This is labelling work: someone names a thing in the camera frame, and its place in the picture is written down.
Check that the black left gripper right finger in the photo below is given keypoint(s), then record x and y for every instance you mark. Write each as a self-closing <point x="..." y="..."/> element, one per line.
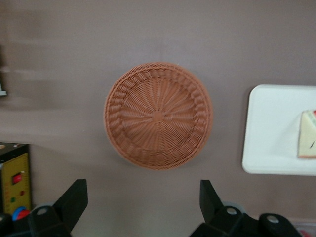
<point x="217" y="219"/>

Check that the cream rectangular tray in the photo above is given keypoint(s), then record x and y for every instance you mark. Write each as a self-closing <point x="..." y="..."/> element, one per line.
<point x="271" y="138"/>

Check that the triangular sandwich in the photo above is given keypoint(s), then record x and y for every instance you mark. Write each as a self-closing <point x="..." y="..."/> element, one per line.
<point x="307" y="135"/>

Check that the black food warmer machine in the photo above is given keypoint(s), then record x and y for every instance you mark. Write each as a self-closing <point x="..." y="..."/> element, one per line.
<point x="14" y="168"/>

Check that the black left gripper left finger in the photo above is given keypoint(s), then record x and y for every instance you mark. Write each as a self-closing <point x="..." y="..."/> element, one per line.
<point x="66" y="209"/>

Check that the round brown wicker basket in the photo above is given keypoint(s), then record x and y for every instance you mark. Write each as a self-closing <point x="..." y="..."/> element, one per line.
<point x="158" y="116"/>

